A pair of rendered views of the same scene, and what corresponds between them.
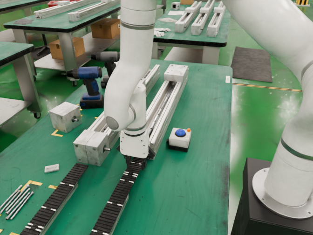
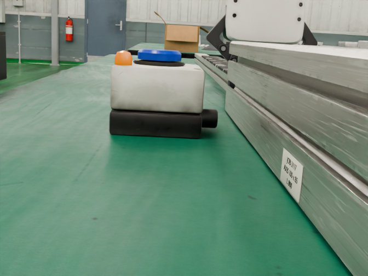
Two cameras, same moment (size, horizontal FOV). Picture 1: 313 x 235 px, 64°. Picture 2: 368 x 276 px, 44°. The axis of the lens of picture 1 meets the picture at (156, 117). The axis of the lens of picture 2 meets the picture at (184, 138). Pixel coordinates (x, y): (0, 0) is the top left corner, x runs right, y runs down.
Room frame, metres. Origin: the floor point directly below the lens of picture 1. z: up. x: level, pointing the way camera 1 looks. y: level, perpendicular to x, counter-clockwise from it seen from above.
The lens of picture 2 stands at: (1.25, -0.21, 0.87)
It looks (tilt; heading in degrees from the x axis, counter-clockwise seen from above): 13 degrees down; 162
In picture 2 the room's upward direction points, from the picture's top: 3 degrees clockwise
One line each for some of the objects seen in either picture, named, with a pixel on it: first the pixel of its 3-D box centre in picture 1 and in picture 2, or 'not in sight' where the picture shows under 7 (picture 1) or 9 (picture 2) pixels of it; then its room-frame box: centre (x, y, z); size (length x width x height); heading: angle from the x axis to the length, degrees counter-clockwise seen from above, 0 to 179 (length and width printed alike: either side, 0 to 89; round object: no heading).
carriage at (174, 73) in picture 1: (176, 74); not in sight; (1.39, -0.12, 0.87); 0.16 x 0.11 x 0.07; 164
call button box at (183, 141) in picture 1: (178, 139); (166, 95); (0.84, -0.09, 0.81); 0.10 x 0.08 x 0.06; 74
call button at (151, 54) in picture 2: (180, 133); (159, 59); (0.84, -0.10, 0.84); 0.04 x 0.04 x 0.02
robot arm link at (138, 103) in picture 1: (132, 104); not in sight; (0.70, 0.08, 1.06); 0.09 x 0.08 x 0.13; 151
